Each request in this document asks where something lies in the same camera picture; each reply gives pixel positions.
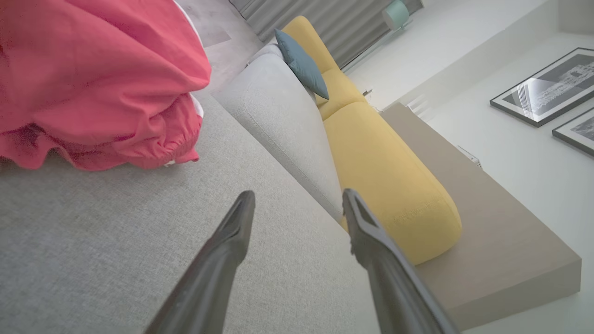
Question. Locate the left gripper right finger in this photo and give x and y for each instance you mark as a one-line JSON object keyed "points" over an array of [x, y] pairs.
{"points": [[390, 283]]}

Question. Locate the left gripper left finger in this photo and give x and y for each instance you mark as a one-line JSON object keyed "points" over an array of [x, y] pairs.
{"points": [[213, 273]]}

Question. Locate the red shorts white stripe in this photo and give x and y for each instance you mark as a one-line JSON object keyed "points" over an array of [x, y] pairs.
{"points": [[93, 79]]}

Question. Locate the yellow sofa back cushion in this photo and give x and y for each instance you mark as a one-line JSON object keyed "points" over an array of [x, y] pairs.
{"points": [[390, 181], [341, 93], [308, 41]]}

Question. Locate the grey sofa ottoman cushion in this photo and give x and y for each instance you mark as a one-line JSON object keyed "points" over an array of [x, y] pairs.
{"points": [[116, 241]]}

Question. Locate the beige wooden sofa ledge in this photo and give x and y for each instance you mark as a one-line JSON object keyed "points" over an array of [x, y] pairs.
{"points": [[501, 250]]}

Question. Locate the grey sofa seat cushion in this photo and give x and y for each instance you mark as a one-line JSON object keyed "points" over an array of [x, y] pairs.
{"points": [[283, 120]]}

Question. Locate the blue throw pillow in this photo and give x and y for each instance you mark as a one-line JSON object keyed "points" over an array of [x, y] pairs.
{"points": [[301, 62]]}

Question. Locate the black framed picture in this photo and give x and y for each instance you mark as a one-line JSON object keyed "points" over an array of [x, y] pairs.
{"points": [[552, 86], [580, 132]]}

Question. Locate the mint green cylindrical lamp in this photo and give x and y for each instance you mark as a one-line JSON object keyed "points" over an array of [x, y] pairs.
{"points": [[395, 14]]}

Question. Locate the grey pleated curtain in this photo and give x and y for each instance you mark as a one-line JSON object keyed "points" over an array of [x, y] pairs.
{"points": [[325, 21]]}

